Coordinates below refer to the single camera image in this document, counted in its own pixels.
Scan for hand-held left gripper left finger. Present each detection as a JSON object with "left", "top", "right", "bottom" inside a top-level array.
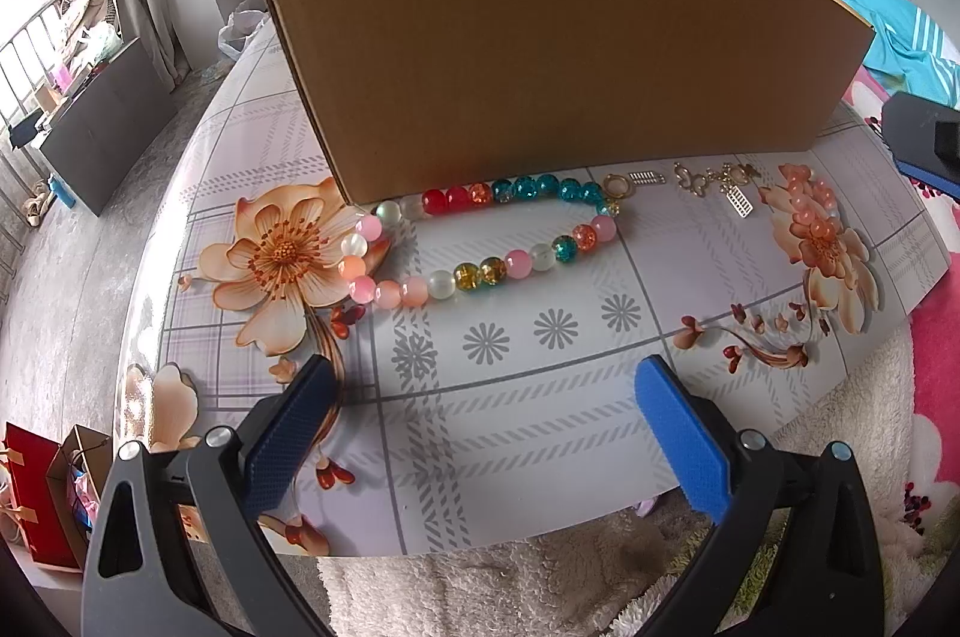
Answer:
[{"left": 81, "top": 353, "right": 338, "bottom": 637}]

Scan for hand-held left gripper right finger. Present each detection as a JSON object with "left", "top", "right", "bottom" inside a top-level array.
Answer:
[{"left": 634, "top": 354, "right": 886, "bottom": 637}]

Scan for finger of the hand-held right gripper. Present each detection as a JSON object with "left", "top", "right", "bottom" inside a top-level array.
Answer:
[
  {"left": 881, "top": 92, "right": 960, "bottom": 162},
  {"left": 896, "top": 158, "right": 960, "bottom": 198}
]

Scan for pink orange bead bracelet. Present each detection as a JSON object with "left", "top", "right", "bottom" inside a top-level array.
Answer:
[{"left": 776, "top": 160, "right": 845, "bottom": 248}]

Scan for gold butterfly chain bracelet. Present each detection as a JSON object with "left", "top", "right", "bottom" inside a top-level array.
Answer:
[{"left": 671, "top": 158, "right": 762, "bottom": 222}]

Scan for colourful bead bracelet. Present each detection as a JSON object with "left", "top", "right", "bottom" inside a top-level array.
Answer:
[{"left": 339, "top": 172, "right": 638, "bottom": 312}]

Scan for brown cardboard box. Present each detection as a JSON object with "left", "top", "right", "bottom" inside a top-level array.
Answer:
[{"left": 250, "top": 0, "right": 877, "bottom": 209}]

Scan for blue cartoon blanket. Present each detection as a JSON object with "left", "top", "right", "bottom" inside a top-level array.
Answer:
[{"left": 761, "top": 0, "right": 960, "bottom": 109}]

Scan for pink floral fleece blanket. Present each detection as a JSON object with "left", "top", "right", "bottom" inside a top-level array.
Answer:
[{"left": 315, "top": 62, "right": 960, "bottom": 637}]

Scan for brown paper bag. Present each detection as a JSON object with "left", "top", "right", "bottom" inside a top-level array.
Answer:
[{"left": 46, "top": 424, "right": 113, "bottom": 570}]

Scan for red gift bag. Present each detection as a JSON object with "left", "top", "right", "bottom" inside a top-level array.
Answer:
[{"left": 0, "top": 423, "right": 83, "bottom": 570}]

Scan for beige sandals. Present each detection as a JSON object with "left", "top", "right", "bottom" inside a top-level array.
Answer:
[{"left": 22, "top": 183, "right": 57, "bottom": 229}]

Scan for dark grey cabinet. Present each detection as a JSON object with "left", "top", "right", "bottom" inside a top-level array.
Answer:
[{"left": 37, "top": 35, "right": 181, "bottom": 216}]

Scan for white plastic bag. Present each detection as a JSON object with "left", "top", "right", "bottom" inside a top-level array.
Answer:
[{"left": 217, "top": 2, "right": 271, "bottom": 62}]

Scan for metal window railing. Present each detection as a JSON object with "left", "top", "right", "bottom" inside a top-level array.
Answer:
[{"left": 0, "top": 0, "right": 98, "bottom": 308}]

